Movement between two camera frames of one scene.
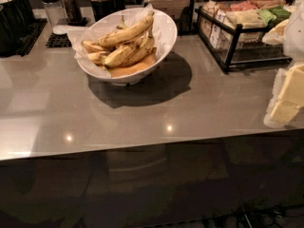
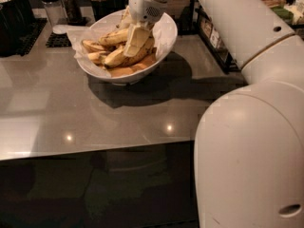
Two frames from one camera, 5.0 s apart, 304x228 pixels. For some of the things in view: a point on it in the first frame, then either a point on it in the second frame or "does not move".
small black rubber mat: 58,41 does not move
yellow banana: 128,32 does not move
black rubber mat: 29,39 does not move
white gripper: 294,43 → 143,9
